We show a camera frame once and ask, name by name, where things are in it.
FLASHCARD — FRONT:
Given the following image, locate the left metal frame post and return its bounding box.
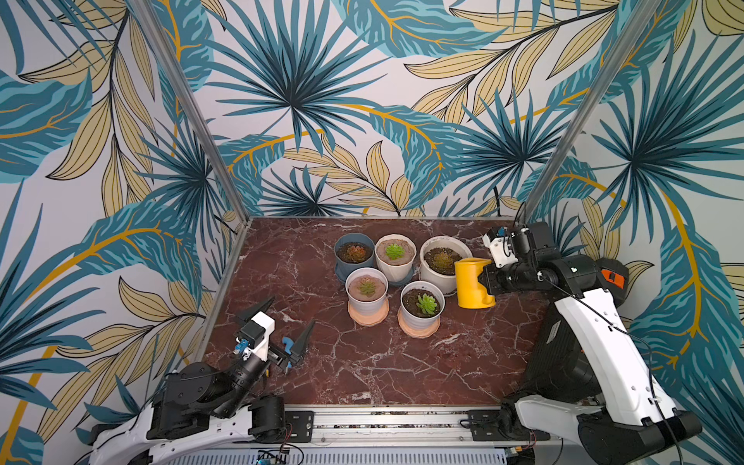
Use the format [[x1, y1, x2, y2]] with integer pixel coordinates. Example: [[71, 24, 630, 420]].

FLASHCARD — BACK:
[[129, 0, 250, 226]]

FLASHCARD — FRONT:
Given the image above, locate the metal frame post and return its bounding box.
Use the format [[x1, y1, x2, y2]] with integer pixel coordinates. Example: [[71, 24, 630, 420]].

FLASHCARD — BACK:
[[129, 0, 250, 226], [515, 0, 661, 225]]

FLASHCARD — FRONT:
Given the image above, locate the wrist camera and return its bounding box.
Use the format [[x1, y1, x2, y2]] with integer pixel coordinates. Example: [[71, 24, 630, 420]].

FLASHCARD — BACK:
[[482, 227, 518, 269], [232, 311, 275, 362]]

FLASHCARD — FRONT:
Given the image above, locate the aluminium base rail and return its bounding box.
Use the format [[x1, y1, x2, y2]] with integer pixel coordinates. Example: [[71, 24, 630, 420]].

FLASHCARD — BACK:
[[138, 403, 641, 465]]

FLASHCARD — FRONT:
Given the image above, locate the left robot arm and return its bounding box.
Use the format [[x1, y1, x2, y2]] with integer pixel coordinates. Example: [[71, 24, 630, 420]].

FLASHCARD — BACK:
[[83, 300, 314, 464]]

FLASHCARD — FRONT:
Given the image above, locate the white pot dark soil succulent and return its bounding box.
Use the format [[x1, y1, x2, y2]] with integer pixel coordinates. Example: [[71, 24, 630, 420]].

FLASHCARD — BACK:
[[397, 281, 446, 339]]

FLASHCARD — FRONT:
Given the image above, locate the blue pot red succulent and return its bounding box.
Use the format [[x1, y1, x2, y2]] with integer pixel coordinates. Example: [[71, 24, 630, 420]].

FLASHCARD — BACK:
[[334, 232, 376, 283]]

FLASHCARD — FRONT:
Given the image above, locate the white ribbed pot green succulent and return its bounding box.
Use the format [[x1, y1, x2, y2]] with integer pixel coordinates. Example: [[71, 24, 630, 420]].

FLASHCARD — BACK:
[[375, 234, 417, 287]]

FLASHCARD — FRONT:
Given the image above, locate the right metal frame post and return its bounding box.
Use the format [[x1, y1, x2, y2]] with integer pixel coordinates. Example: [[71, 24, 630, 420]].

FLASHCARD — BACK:
[[515, 0, 661, 225]]

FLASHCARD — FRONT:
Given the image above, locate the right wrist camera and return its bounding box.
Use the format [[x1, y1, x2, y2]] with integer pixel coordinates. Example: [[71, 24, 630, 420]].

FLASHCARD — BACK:
[[482, 227, 518, 269]]

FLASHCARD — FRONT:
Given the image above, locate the white pot pink soil succulent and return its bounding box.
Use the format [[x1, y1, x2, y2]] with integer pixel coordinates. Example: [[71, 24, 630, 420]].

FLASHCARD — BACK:
[[345, 267, 389, 327]]

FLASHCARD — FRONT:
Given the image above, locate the large white round pot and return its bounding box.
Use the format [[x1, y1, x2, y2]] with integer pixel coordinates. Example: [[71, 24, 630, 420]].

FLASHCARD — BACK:
[[420, 236, 473, 296]]

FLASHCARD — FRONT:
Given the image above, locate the blue spray nozzle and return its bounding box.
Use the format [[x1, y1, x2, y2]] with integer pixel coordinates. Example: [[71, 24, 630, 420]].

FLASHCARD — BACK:
[[282, 336, 294, 355]]

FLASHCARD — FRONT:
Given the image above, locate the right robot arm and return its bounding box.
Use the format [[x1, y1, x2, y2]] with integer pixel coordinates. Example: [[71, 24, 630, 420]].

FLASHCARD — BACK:
[[476, 222, 703, 464]]

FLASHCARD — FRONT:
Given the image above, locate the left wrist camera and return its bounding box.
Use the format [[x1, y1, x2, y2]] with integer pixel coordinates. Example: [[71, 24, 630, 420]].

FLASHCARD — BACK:
[[232, 311, 275, 362]]

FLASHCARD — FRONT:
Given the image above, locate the yellow watering can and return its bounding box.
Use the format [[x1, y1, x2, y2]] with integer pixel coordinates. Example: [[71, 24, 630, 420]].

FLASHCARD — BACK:
[[455, 258, 496, 310]]

